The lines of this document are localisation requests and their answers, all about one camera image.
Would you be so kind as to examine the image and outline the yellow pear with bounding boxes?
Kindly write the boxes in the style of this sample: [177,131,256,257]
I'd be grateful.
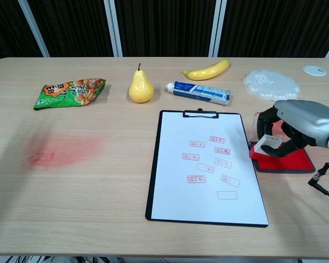
[128,62,155,104]

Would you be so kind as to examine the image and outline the white round cable grommet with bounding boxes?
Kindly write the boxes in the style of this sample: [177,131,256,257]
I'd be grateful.
[302,65,327,77]

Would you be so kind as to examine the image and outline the yellow banana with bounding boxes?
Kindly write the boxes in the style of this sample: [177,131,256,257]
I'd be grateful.
[181,58,231,81]

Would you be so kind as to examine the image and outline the red ink pad clear lid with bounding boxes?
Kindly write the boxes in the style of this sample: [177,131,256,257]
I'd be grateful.
[248,111,316,174]

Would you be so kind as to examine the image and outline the white stamped paper sheet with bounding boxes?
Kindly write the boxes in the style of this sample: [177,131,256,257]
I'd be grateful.
[150,111,269,226]

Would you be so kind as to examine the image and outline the green snack bag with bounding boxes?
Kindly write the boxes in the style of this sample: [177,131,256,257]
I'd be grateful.
[32,77,107,111]

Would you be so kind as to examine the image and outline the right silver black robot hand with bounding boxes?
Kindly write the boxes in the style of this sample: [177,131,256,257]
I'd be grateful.
[256,99,329,158]

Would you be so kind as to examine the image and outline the blue white toothpaste tube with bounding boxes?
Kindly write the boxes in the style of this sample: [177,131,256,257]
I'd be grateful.
[165,81,232,106]

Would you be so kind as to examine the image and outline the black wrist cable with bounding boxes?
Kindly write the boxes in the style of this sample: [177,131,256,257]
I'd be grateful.
[307,158,329,205]

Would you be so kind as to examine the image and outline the black clipboard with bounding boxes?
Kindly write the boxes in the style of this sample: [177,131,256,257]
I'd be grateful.
[145,108,269,228]

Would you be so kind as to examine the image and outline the red white stamp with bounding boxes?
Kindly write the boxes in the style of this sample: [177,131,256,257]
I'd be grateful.
[248,134,282,162]

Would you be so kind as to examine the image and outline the white flower-shaped plastic palette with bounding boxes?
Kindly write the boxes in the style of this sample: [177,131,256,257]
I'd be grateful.
[241,70,302,103]

